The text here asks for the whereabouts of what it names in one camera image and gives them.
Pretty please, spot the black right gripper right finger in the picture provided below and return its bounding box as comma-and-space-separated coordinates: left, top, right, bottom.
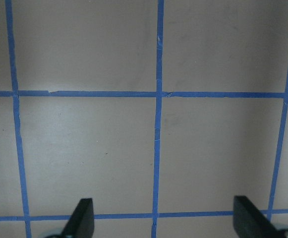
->
233, 196, 286, 238

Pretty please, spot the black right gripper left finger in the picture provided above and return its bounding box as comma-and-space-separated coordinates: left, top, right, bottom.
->
60, 198, 95, 238

